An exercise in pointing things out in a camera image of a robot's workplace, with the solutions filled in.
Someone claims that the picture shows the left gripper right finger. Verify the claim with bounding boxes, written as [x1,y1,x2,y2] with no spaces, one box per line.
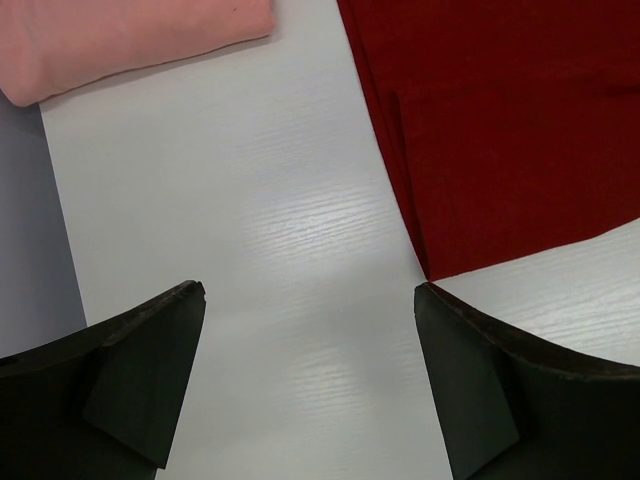
[414,283,639,479]

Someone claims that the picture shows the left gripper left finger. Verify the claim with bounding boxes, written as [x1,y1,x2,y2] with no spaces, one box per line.
[1,280,206,480]

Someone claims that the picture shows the red t shirt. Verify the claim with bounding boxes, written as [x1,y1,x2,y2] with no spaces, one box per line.
[339,0,639,280]

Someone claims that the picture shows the folded pink t shirt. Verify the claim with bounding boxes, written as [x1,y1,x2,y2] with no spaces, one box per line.
[1,1,276,106]

